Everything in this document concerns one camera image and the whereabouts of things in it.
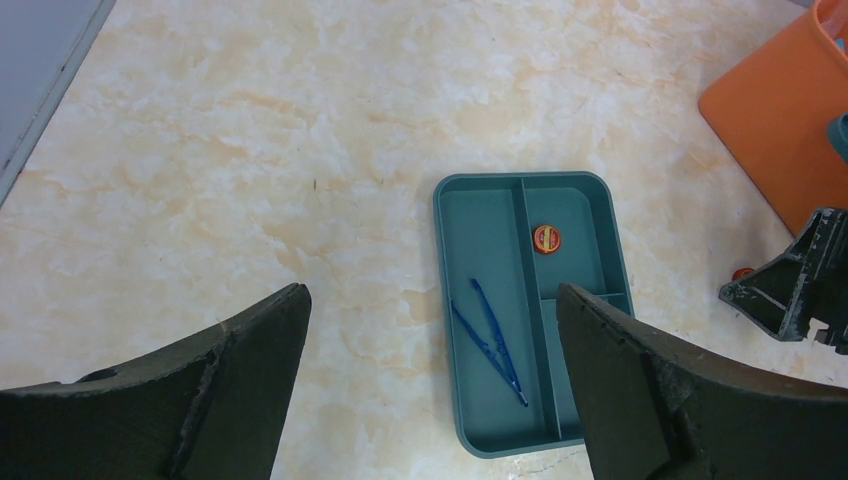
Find teal divided tray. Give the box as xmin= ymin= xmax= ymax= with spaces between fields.
xmin=433 ymin=172 xmax=633 ymax=459

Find copper coin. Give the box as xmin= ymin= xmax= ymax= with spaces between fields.
xmin=532 ymin=224 xmax=562 ymax=255
xmin=731 ymin=267 xmax=755 ymax=281

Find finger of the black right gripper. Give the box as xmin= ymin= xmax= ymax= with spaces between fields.
xmin=718 ymin=208 xmax=847 ymax=355

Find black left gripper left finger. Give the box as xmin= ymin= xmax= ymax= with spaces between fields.
xmin=1 ymin=283 xmax=312 ymax=479

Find blue tweezers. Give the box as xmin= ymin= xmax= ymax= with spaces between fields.
xmin=450 ymin=278 xmax=530 ymax=408

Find orange medicine box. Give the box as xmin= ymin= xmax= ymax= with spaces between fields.
xmin=698 ymin=1 xmax=847 ymax=235

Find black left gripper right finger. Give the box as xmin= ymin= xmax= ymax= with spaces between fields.
xmin=556 ymin=284 xmax=847 ymax=479

